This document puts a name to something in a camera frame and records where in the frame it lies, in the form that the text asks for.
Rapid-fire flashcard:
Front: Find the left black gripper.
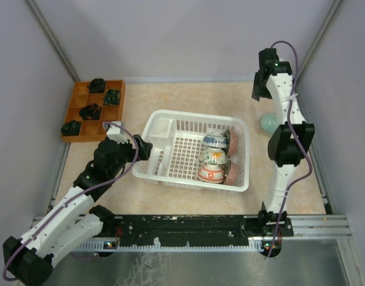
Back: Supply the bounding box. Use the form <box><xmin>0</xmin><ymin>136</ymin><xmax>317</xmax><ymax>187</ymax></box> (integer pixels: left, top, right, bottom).
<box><xmin>108</xmin><ymin>134</ymin><xmax>152</xmax><ymax>179</ymax></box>

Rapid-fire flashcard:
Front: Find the white plastic dish rack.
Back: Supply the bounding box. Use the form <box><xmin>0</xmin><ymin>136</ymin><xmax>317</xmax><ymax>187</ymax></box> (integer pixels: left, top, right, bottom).
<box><xmin>132</xmin><ymin>110</ymin><xmax>250</xmax><ymax>192</ymax></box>

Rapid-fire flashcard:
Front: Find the pale green celadon bowl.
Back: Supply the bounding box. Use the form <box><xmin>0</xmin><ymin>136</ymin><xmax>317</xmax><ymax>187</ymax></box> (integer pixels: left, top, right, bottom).
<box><xmin>259</xmin><ymin>113</ymin><xmax>278</xmax><ymax>134</ymax></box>

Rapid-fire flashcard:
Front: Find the blue white patterned bowl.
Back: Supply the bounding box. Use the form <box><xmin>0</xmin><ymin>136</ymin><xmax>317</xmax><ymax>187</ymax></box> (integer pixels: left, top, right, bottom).
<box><xmin>202</xmin><ymin>131</ymin><xmax>228</xmax><ymax>148</ymax></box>

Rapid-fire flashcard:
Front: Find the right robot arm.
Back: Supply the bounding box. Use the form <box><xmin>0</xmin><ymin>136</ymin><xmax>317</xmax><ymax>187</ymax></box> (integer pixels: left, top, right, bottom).
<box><xmin>252</xmin><ymin>48</ymin><xmax>315</xmax><ymax>236</ymax></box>

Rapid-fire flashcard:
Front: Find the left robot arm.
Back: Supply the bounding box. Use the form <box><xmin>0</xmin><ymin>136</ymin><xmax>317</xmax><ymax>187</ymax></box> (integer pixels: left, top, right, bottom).
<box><xmin>2</xmin><ymin>135</ymin><xmax>153</xmax><ymax>285</ymax></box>

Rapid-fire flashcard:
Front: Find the wooden compartment tray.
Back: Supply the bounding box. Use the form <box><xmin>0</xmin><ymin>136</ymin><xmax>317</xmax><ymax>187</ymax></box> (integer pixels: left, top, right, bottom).
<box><xmin>61</xmin><ymin>80</ymin><xmax>126</xmax><ymax>142</ymax></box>

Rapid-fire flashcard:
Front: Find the green black rolled item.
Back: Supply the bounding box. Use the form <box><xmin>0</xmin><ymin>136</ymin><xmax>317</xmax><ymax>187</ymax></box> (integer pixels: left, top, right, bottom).
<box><xmin>103</xmin><ymin>89</ymin><xmax>121</xmax><ymax>106</ymax></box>

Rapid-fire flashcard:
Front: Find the black orange rolled item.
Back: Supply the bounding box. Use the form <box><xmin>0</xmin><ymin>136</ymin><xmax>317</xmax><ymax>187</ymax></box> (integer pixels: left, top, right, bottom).
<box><xmin>79</xmin><ymin>103</ymin><xmax>101</xmax><ymax>120</ymax></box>

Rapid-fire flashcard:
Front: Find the green orange floral bowl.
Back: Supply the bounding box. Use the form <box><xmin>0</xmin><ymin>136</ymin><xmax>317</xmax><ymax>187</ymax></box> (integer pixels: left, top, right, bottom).
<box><xmin>199</xmin><ymin>147</ymin><xmax>228</xmax><ymax>165</ymax></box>

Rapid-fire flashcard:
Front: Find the red white patterned bowl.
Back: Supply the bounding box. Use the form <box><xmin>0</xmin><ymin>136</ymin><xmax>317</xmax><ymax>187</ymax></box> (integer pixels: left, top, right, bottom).
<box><xmin>197</xmin><ymin>163</ymin><xmax>225</xmax><ymax>184</ymax></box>

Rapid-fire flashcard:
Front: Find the dark green rolled item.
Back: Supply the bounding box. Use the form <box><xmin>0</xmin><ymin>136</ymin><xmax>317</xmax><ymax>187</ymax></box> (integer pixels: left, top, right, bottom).
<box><xmin>61</xmin><ymin>120</ymin><xmax>81</xmax><ymax>136</ymax></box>

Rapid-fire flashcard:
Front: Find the black rolled item top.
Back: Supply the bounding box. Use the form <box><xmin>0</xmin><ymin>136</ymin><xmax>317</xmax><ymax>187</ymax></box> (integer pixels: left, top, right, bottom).
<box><xmin>87</xmin><ymin>78</ymin><xmax>106</xmax><ymax>94</ymax></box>

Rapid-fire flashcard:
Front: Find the pink bowl rear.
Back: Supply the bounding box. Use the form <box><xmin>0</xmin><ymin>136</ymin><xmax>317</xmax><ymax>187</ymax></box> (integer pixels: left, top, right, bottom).
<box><xmin>225</xmin><ymin>129</ymin><xmax>239</xmax><ymax>156</ymax></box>

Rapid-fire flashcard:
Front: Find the pink bowl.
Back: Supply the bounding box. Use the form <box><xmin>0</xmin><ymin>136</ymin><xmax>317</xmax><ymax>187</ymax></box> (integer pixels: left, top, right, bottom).
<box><xmin>224</xmin><ymin>160</ymin><xmax>239</xmax><ymax>186</ymax></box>
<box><xmin>225</xmin><ymin>129</ymin><xmax>239</xmax><ymax>156</ymax></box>

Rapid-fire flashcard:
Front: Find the pink bowl front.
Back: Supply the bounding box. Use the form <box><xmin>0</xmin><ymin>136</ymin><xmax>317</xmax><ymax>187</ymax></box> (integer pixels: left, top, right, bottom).
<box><xmin>224</xmin><ymin>160</ymin><xmax>239</xmax><ymax>186</ymax></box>

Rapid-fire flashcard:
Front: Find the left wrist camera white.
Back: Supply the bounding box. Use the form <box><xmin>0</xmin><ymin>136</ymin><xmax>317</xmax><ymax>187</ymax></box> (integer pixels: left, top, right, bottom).
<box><xmin>102</xmin><ymin>121</ymin><xmax>129</xmax><ymax>145</ymax></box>

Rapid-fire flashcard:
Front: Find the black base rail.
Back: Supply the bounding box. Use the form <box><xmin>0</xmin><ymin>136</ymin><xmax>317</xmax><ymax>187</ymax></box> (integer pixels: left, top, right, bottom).
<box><xmin>81</xmin><ymin>213</ymin><xmax>293</xmax><ymax>248</ymax></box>

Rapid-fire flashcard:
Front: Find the white cable duct strip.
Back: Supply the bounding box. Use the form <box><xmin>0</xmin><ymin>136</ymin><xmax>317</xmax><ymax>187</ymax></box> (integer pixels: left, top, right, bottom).
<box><xmin>72</xmin><ymin>238</ymin><xmax>279</xmax><ymax>254</ymax></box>

